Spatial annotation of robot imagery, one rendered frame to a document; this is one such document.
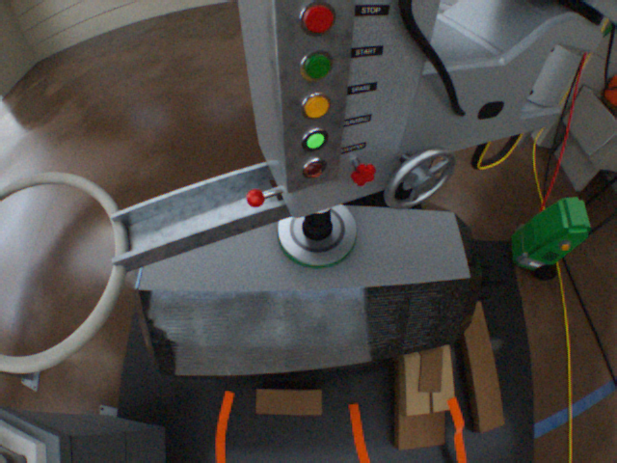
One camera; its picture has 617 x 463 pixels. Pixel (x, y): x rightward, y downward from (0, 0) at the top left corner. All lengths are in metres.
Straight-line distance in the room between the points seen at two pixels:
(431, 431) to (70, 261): 2.51
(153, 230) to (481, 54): 0.70
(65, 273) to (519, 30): 2.58
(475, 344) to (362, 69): 1.54
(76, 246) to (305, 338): 1.97
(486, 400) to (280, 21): 1.71
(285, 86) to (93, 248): 2.12
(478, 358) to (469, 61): 1.47
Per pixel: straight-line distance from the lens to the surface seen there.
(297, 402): 1.41
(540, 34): 0.65
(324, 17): 0.28
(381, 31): 0.35
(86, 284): 2.21
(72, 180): 0.80
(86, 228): 2.48
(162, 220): 0.65
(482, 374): 1.71
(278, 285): 0.79
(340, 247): 0.77
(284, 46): 0.29
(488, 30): 0.63
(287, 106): 0.32
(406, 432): 1.53
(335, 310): 0.82
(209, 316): 0.87
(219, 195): 0.64
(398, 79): 0.40
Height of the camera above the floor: 1.54
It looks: 59 degrees down
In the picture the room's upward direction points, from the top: straight up
